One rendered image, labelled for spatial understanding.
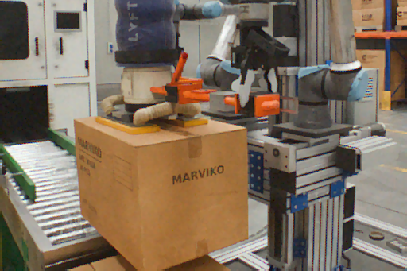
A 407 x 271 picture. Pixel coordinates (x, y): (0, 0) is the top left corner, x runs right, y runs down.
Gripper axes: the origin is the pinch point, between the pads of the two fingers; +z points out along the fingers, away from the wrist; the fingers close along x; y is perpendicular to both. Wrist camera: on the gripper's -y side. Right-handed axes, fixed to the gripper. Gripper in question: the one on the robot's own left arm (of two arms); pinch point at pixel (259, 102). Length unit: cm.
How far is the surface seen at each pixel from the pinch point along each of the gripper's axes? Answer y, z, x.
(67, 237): 99, 66, 21
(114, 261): 67, 66, 13
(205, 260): 46, 66, -14
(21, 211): 128, 61, 34
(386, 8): 400, -96, -704
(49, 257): 77, 62, 34
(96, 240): 77, 61, 16
